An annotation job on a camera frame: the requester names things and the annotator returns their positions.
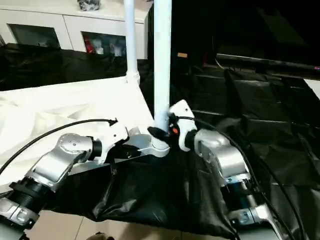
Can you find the white plastic table leg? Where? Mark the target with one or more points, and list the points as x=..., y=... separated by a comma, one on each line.
x=131, y=37
x=162, y=62

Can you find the white plastic table top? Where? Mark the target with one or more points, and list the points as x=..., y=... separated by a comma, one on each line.
x=50, y=100

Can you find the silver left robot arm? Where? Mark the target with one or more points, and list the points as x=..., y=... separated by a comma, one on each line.
x=55, y=162

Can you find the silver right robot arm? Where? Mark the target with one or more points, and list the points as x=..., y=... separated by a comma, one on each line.
x=230, y=155

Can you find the black plastic mat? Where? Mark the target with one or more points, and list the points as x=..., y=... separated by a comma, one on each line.
x=162, y=195

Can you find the small beige label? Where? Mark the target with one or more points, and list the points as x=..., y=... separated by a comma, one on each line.
x=182, y=55

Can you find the red carton behind glass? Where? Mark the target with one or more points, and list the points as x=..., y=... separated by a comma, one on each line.
x=88, y=46

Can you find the white glass-door cabinet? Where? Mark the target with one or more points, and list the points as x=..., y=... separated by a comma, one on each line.
x=70, y=22

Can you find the grey object on cabinet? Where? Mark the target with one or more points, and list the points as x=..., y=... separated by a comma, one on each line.
x=88, y=5

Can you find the white flat board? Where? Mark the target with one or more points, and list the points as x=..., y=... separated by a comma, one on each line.
x=313, y=86

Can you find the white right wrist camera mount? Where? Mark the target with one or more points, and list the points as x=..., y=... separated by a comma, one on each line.
x=185, y=115

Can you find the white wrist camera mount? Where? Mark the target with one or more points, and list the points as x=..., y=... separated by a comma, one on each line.
x=112, y=132
x=185, y=115

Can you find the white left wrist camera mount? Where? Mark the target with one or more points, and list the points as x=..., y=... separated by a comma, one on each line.
x=112, y=132

